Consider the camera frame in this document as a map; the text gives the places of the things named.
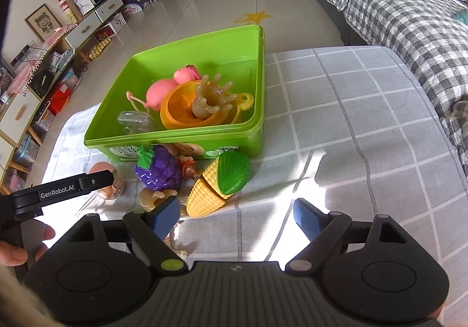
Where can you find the pink toy pig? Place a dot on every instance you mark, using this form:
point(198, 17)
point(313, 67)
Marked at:
point(161, 92)

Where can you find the white and yellow bottle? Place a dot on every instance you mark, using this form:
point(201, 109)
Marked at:
point(67, 8)

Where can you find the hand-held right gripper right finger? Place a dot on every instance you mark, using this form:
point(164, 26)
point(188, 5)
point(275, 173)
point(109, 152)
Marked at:
point(309, 219)

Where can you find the pink cloth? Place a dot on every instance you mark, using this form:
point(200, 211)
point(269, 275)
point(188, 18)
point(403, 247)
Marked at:
point(22, 74)

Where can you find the grey grid tablecloth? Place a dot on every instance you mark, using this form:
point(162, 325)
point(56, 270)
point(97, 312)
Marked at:
point(347, 129)

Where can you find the row of yellow toys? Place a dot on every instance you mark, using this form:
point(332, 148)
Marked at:
point(97, 49)

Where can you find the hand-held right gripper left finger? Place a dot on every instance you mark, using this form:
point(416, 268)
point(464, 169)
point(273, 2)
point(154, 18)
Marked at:
point(164, 219)

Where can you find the green plastic bin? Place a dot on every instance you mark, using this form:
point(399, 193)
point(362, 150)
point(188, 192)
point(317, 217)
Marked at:
point(219, 56)

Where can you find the person's left hand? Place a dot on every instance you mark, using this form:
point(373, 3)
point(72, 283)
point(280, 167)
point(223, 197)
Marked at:
point(12, 255)

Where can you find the grey sofa with checked cover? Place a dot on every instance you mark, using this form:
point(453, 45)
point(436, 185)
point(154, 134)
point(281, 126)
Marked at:
point(384, 1)

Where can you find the beige fuzzy cloth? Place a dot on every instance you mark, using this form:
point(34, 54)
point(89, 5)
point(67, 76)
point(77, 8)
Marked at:
point(14, 301)

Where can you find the yellow star floor sticker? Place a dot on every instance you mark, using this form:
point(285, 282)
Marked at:
point(254, 16)

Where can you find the clear plastic toy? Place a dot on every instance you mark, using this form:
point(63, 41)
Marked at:
point(133, 122)

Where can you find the round printed box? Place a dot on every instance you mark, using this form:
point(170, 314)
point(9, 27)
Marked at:
point(129, 11)

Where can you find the yellow toy pot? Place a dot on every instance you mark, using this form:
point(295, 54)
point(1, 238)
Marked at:
point(247, 99)

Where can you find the purple toy grapes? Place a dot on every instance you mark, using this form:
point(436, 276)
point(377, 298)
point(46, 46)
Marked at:
point(161, 169)

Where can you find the white drawer cabinet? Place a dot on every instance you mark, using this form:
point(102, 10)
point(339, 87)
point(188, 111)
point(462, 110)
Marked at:
point(84, 28)

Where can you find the yellow toy corn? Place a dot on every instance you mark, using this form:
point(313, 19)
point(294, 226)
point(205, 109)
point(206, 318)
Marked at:
point(208, 191)

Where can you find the teal pillow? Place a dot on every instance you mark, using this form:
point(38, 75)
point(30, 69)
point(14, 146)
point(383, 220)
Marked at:
point(462, 16)

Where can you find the small red-brown toy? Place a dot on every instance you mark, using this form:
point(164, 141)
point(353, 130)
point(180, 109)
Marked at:
point(188, 168)

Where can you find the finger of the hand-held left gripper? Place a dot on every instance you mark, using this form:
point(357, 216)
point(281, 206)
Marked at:
point(100, 180)

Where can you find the pink toy peach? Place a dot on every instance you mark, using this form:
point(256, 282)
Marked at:
point(106, 175)

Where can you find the framed cartoon picture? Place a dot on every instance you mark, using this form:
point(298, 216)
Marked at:
point(44, 23)

